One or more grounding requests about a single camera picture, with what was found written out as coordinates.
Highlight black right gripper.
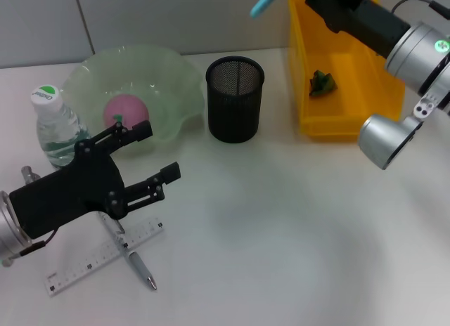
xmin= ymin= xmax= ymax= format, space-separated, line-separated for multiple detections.
xmin=293 ymin=0 xmax=412 ymax=58

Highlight pale green glass fruit plate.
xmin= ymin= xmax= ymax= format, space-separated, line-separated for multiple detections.
xmin=58 ymin=44 xmax=207 ymax=157

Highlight yellow plastic bin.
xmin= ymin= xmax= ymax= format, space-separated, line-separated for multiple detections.
xmin=288 ymin=0 xmax=406 ymax=143

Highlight gripper black plug cable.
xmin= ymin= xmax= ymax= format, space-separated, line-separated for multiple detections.
xmin=389 ymin=0 xmax=450 ymax=20
xmin=17 ymin=229 xmax=58 ymax=259

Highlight pink peach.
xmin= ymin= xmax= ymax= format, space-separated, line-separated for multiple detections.
xmin=103 ymin=95 xmax=150 ymax=130

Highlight right gripper black plug cable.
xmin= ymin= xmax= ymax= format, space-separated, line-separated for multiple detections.
xmin=389 ymin=0 xmax=450 ymax=20

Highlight clear water bottle green label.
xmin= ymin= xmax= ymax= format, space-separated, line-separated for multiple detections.
xmin=30 ymin=83 xmax=89 ymax=171

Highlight clear plastic ruler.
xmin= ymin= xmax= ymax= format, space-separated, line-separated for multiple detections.
xmin=44 ymin=216 xmax=166 ymax=298

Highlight left gripper black plug cable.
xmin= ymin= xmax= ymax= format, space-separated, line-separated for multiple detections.
xmin=17 ymin=229 xmax=58 ymax=259

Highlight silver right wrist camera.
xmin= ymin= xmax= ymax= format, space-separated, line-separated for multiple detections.
xmin=357 ymin=93 xmax=444 ymax=171

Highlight black mesh pen holder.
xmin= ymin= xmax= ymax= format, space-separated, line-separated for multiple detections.
xmin=205 ymin=56 xmax=265 ymax=144

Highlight silver ballpoint pen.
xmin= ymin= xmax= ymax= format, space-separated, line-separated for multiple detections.
xmin=97 ymin=213 xmax=158 ymax=292

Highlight green plastic wrapper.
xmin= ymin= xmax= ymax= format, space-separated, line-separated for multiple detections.
xmin=308 ymin=69 xmax=340 ymax=97

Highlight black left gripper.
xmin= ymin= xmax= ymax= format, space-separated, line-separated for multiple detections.
xmin=8 ymin=121 xmax=182 ymax=240

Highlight blue scissors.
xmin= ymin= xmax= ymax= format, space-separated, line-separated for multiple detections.
xmin=249 ymin=0 xmax=284 ymax=18

